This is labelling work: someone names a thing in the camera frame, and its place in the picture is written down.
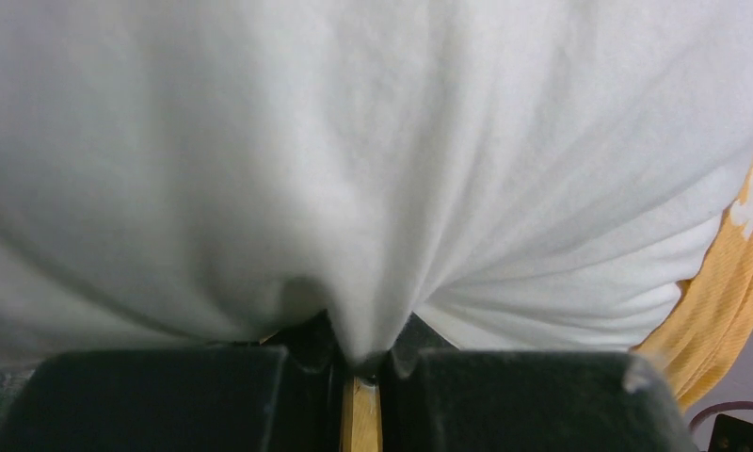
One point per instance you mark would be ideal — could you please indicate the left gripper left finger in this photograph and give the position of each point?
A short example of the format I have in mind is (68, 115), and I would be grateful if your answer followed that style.
(280, 395)

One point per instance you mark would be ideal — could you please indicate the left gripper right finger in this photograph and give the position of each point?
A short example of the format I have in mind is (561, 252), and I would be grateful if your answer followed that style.
(435, 397)

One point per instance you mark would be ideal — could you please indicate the white pillow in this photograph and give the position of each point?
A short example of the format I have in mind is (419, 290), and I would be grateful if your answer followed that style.
(519, 174)

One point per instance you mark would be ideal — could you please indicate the blue and yellow pillowcase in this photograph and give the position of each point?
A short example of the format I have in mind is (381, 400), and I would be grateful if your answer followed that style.
(703, 336)

